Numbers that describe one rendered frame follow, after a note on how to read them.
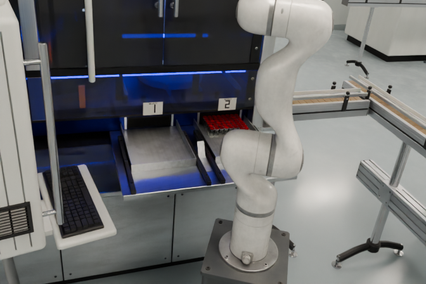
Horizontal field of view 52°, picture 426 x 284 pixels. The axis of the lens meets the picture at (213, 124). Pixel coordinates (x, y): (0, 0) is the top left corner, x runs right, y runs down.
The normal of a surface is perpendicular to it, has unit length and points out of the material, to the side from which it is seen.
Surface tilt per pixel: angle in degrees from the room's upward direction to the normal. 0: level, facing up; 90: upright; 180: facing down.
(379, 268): 0
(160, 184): 0
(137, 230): 90
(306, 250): 0
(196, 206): 90
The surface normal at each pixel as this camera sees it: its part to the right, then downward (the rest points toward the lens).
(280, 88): 0.09, 0.49
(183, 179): 0.08, -0.88
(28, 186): 0.47, 0.45
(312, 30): -0.15, 0.47
